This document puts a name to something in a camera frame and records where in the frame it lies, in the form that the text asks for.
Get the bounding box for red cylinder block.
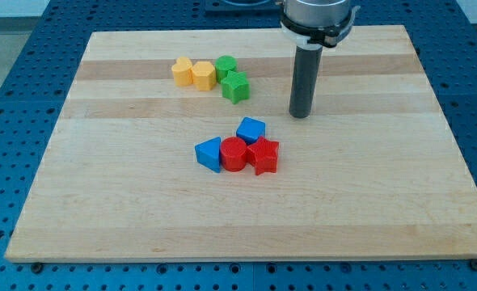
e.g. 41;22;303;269
220;137;247;172

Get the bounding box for blue cube block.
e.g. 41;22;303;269
236;117;266;145

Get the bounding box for red star block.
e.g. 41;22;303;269
247;136;279;175

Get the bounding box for blue triangle block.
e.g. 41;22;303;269
195;137;222;173

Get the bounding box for green star block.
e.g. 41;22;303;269
221;71;250;104

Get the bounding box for light wooden board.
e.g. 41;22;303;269
5;25;477;263

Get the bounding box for yellow hexagon block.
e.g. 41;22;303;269
192;61;217;91

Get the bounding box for green cylinder block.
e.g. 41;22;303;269
214;55;238;83

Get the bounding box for yellow heart block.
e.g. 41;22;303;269
171;57;193;86

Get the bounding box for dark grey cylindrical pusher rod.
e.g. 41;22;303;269
289;47;323;119

